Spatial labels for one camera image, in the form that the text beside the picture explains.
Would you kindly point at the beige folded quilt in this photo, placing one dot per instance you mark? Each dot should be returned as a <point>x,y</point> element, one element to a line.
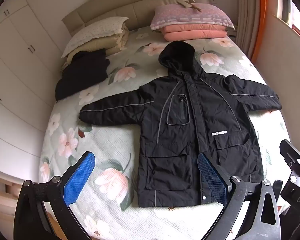
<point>115,41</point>

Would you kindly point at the pink folded blanket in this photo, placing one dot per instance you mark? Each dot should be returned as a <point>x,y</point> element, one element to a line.
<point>193,33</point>

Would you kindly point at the orange window frame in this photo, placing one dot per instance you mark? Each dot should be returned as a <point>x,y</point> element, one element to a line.
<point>261,17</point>

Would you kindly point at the purple patterned pillow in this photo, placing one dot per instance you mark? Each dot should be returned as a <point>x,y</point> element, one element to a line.
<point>192,17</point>

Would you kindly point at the window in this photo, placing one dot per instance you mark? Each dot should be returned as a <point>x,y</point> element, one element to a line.
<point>287,7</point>

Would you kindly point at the black folded garment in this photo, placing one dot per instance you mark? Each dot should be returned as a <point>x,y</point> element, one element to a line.
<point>82,73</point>

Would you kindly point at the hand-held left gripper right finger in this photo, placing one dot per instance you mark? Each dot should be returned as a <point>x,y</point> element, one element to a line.
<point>212,180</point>

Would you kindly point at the white dotted pillow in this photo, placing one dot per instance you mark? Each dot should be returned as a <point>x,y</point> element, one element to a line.
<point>95,31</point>

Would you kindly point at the beige padded headboard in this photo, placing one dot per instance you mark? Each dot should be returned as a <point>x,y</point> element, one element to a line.
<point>130,7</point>

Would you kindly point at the black hooded jacket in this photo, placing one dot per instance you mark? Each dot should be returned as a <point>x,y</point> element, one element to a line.
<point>190,120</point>

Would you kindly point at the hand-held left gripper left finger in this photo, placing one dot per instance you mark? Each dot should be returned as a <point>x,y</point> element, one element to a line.
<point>80,177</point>

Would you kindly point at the beige curtain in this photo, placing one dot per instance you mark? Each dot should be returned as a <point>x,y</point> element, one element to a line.
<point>246,12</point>

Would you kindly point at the white wardrobe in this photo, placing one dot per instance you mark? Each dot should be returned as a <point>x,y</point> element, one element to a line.
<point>17,67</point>

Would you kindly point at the wooden stick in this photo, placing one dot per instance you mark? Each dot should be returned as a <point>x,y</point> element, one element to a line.
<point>190,5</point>

